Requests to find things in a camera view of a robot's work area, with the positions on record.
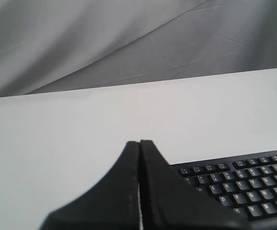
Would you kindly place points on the grey backdrop cloth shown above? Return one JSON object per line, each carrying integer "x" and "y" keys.
{"x": 61, "y": 45}

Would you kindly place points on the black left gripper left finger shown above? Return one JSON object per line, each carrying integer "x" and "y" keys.
{"x": 112, "y": 204}

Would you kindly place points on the black acer keyboard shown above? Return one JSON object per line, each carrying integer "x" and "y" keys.
{"x": 247, "y": 184}

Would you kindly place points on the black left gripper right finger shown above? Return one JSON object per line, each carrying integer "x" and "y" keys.
{"x": 168, "y": 202}

